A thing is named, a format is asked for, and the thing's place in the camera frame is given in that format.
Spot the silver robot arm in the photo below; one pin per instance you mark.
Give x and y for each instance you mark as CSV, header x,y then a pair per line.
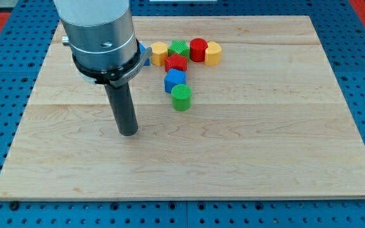
x,y
102,40

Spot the blue cube block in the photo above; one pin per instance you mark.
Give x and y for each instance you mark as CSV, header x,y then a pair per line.
x,y
174,77

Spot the green star block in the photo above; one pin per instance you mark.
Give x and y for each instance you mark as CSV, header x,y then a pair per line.
x,y
179,47

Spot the yellow hexagon block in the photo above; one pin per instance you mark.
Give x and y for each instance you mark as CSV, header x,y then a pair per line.
x,y
159,53

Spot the light wooden board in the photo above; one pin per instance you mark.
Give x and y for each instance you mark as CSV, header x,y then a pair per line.
x,y
268,123

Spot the blue triangle block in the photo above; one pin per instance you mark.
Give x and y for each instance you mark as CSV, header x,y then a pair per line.
x,y
146,53

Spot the red star block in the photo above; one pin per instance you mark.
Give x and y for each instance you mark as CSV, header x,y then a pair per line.
x,y
177,62

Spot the red cylinder block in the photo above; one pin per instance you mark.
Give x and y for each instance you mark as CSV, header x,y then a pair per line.
x,y
197,49

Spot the green cylinder block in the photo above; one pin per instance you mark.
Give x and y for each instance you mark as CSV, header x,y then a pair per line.
x,y
181,97

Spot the black cylindrical pointer tool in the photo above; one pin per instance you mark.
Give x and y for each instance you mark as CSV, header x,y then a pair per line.
x,y
120,100

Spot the yellow semicircle block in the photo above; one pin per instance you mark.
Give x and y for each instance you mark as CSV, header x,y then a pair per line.
x,y
213,54

